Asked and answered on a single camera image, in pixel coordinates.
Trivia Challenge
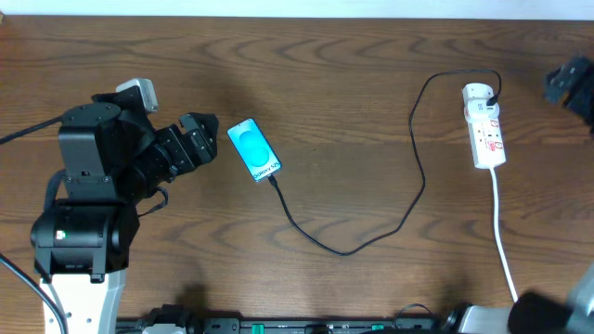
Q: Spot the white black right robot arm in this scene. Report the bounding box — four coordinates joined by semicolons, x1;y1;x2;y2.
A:
441;57;593;334

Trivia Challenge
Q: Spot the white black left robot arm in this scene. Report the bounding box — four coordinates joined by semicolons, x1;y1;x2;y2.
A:
31;86;219;333

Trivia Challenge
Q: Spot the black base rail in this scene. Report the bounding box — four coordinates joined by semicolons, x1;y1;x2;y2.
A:
115;304;441;334

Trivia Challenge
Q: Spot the white power strip cord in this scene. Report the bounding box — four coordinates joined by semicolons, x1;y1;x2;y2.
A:
488;167;520;303

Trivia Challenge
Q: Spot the black charger cable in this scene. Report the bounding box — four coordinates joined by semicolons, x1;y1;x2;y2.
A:
266;69;503;257

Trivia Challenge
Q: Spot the white power strip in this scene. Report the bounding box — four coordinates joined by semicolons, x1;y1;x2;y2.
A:
462;83;506;170

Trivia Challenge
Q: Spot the silver Galaxy smartphone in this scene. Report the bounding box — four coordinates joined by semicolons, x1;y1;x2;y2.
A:
226;119;282;182

